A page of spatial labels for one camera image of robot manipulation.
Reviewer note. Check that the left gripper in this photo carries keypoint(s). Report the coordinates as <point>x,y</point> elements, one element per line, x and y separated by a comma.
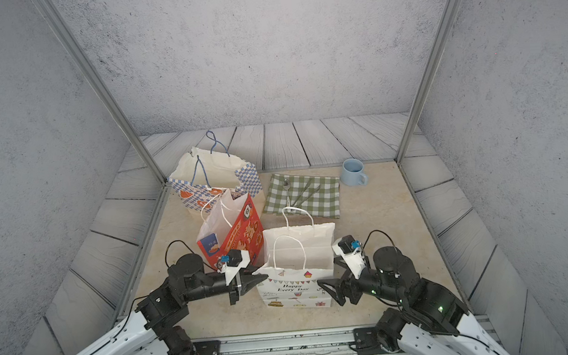
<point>244,280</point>

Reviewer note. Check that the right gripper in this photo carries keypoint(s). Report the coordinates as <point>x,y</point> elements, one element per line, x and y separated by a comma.
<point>347,279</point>

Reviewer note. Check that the white Happy Every Day bag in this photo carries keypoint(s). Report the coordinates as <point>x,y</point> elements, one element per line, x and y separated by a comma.
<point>296,259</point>

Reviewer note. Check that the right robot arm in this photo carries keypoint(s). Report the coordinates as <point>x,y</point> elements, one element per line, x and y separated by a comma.
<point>424,318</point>

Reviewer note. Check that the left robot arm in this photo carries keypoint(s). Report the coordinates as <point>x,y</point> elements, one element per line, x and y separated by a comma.
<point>152,328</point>

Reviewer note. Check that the red paper gift bag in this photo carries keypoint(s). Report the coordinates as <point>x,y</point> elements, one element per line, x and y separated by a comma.
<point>233,223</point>

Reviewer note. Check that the blue checkered paper bag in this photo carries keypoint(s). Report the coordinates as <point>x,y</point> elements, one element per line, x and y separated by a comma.
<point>202,176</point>

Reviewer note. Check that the green checkered cloth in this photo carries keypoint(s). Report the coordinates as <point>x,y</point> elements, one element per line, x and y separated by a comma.
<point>317,195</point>

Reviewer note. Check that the metal spoon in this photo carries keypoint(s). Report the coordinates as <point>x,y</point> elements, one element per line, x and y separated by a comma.
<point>288,189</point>

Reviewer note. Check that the light blue mug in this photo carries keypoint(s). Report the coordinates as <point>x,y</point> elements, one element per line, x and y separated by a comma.
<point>352,173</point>

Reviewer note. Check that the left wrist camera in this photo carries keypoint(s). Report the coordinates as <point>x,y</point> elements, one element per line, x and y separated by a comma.
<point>232,263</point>

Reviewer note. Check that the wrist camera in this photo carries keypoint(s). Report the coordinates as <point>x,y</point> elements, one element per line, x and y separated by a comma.
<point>232,263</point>
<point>350,251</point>

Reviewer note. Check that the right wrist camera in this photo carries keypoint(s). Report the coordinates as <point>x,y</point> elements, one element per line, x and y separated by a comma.
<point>350,251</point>

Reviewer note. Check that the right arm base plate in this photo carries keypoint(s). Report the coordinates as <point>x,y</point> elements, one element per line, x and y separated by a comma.
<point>365,342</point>

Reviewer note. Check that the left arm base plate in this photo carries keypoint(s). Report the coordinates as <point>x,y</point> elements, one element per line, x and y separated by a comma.
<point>208,347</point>

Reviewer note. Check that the right frame post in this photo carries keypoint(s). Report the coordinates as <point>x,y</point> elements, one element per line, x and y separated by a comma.
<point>443,32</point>

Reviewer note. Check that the frame post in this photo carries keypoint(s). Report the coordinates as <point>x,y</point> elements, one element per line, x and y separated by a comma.
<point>443,32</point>
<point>63,33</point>

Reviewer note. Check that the left frame post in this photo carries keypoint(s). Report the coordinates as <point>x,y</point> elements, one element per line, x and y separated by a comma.
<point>63,33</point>

